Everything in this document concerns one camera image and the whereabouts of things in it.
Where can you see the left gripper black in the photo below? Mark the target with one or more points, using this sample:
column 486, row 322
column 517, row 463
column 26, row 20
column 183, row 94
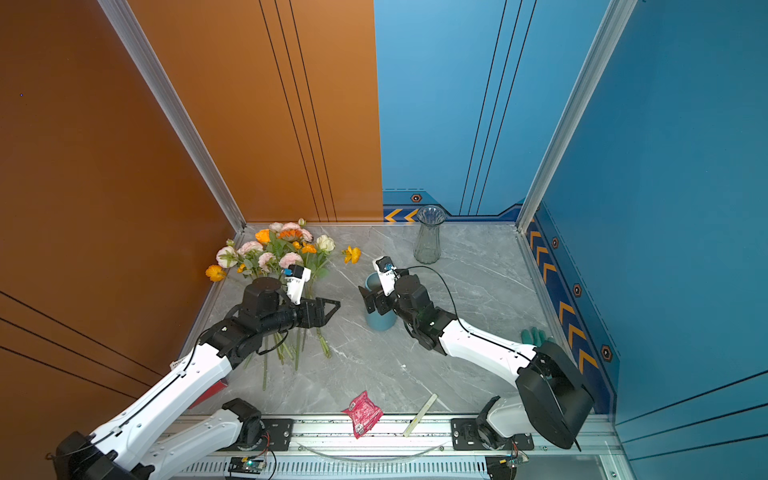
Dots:
column 320, row 319

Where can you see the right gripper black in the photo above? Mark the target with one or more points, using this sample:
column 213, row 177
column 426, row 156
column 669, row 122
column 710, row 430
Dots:
column 379, row 298

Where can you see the teal ceramic vase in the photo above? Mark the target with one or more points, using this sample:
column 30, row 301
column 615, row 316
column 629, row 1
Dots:
column 374, row 320

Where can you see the yellow orange poppy stem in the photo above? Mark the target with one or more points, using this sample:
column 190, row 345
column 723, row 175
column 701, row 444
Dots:
column 350, row 255

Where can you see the cream white rose stem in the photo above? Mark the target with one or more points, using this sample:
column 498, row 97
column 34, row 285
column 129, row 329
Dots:
column 316, row 256

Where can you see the pink ranunculus stem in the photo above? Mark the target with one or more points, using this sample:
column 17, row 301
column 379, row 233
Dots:
column 273, row 265

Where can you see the orange gerbera daisy stem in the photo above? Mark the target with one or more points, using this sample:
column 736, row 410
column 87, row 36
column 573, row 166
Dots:
column 289, row 247

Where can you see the white pink peony stem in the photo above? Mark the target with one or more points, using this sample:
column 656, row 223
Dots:
column 225, row 257

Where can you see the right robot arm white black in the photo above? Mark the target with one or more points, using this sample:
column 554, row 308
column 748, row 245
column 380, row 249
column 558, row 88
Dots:
column 552, row 396

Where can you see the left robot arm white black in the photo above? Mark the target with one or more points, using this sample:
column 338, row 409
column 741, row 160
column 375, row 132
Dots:
column 131, row 445

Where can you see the clear glass vase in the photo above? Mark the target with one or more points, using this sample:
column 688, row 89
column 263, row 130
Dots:
column 428, row 244

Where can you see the pink rose spray stem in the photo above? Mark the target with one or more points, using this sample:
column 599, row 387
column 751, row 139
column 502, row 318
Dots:
column 276, row 248

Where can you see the pink snack packet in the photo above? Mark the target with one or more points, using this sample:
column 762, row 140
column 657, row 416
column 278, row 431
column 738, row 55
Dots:
column 364, row 414

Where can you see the red white bandage box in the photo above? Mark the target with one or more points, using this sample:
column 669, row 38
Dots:
column 207, row 393

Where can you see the pale wooden stick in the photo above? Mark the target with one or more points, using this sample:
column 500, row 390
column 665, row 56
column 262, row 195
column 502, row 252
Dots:
column 420, row 415

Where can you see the green rubber glove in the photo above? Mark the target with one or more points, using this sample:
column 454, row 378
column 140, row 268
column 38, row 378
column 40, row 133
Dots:
column 536, row 337

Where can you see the left green circuit board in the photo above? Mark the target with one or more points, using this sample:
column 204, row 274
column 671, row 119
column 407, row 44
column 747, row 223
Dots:
column 247, row 466

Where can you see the right circuit board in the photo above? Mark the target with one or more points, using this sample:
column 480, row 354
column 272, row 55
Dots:
column 505, row 467

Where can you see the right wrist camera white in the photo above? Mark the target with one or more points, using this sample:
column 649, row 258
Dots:
column 386, row 272

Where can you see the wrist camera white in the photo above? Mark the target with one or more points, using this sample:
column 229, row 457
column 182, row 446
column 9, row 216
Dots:
column 296, row 277
column 386, row 272

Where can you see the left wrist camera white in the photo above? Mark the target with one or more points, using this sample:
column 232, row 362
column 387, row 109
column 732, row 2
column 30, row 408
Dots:
column 296, row 277

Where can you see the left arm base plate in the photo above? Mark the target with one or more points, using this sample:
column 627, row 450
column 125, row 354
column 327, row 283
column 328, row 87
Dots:
column 275, row 434

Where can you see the aluminium front rail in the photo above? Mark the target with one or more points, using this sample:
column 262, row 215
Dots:
column 324, row 447

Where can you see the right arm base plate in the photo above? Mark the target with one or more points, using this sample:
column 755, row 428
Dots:
column 465, row 436

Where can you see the left aluminium corner post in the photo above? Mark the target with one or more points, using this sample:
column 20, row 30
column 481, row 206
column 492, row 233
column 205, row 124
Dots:
column 136, row 43

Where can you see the aluminium corner post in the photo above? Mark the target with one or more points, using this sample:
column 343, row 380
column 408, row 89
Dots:
column 611, row 28
column 136, row 43

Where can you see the right aluminium corner post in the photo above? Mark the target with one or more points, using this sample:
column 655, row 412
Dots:
column 611, row 28

